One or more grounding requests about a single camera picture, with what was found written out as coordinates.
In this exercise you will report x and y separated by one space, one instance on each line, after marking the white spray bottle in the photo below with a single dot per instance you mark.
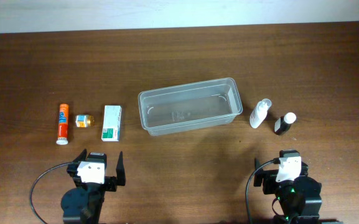
259 113

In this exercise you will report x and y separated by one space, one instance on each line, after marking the small gold-lid jar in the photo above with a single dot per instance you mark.
84 121

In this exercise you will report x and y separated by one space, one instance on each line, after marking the white green medicine box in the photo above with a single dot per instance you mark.
111 123

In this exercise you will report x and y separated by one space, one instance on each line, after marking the clear plastic container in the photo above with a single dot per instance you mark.
190 106

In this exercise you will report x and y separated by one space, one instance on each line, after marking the orange tablet tube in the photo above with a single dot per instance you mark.
62 135

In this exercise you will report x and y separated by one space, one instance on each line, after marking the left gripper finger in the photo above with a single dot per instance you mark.
120 171
81 157

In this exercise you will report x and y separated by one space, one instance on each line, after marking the dark bottle white cap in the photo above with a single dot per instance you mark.
283 124

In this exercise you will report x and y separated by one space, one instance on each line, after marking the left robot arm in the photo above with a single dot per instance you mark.
83 203

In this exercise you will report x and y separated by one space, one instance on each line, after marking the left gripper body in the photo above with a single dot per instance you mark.
110 184

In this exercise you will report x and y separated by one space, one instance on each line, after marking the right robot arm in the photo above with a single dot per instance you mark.
299 202

